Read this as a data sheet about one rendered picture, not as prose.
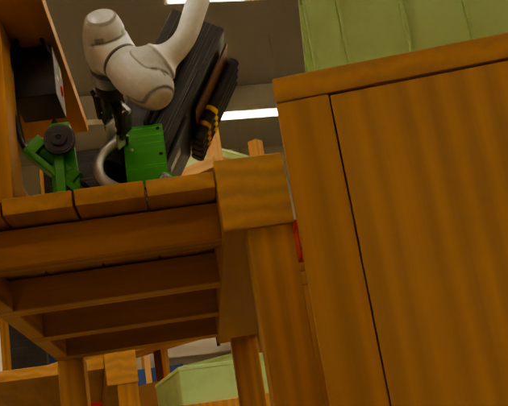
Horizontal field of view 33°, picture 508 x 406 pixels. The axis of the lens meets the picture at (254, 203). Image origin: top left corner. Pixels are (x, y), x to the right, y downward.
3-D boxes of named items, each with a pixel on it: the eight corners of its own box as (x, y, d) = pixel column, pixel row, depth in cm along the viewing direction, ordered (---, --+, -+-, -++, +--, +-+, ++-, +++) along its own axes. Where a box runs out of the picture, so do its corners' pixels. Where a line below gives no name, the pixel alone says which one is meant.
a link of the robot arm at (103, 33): (77, 60, 218) (106, 90, 212) (69, 11, 206) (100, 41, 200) (113, 43, 223) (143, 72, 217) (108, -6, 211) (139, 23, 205)
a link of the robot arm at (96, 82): (106, 47, 222) (108, 64, 227) (81, 65, 218) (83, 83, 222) (132, 62, 219) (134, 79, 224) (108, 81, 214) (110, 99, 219)
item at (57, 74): (68, 118, 252) (63, 71, 256) (58, 93, 236) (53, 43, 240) (24, 123, 251) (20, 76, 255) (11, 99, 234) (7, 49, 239)
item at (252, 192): (256, 337, 313) (250, 297, 317) (295, 222, 170) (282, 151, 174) (217, 344, 312) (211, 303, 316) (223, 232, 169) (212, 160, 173)
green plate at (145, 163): (172, 200, 242) (164, 140, 253) (170, 183, 235) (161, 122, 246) (130, 206, 241) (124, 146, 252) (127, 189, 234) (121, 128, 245)
